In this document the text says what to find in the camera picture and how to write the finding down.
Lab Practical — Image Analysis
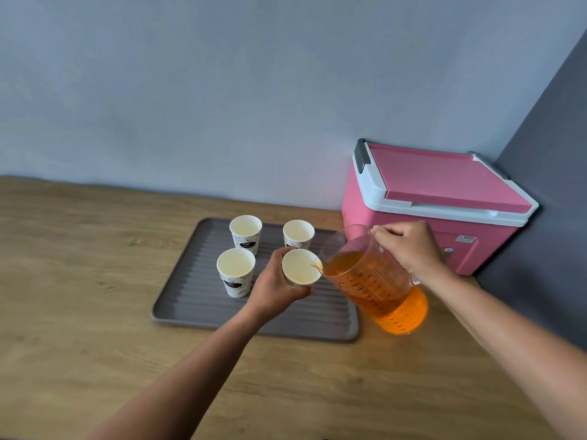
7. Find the person's right hand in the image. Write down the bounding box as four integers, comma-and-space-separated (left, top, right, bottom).
369, 220, 449, 288

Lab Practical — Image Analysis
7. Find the clear pitcher orange drink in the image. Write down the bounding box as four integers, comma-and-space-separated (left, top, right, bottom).
311, 224, 430, 336

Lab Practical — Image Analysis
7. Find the person's left hand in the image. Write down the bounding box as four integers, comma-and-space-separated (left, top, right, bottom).
244, 246, 316, 327

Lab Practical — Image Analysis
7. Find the grey ribbed tray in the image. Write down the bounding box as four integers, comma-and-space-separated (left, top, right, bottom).
151, 218, 360, 343

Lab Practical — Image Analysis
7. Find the white paper cup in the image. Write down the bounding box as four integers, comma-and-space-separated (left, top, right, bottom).
281, 248, 323, 289
229, 214, 263, 256
282, 219, 316, 251
216, 247, 257, 299

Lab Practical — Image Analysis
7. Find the person's right forearm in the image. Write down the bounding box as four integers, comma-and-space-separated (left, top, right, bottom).
421, 265, 587, 440

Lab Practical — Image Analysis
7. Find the person's left forearm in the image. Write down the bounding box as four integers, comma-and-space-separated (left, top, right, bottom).
87, 306, 265, 440

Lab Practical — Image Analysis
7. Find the pink cooler box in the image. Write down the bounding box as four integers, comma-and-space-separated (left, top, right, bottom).
341, 137, 540, 276

